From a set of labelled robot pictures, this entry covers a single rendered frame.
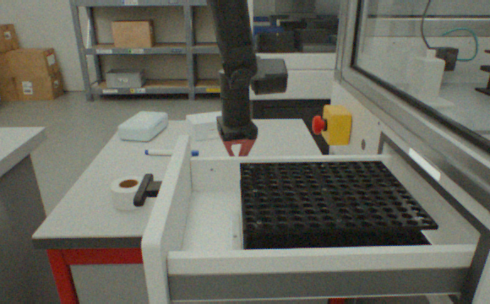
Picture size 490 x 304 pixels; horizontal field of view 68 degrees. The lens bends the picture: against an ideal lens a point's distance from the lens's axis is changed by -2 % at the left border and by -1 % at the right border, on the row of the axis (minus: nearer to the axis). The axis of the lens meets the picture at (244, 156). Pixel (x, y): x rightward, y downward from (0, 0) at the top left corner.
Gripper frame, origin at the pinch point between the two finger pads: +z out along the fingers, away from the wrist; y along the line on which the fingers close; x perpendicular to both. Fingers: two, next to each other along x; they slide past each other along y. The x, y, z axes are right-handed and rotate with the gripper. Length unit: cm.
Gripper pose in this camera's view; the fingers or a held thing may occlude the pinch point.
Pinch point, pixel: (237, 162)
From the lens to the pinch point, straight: 77.4
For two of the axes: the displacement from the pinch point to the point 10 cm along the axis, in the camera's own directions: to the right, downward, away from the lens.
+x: -9.7, 1.3, -2.1
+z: 0.3, 9.0, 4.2
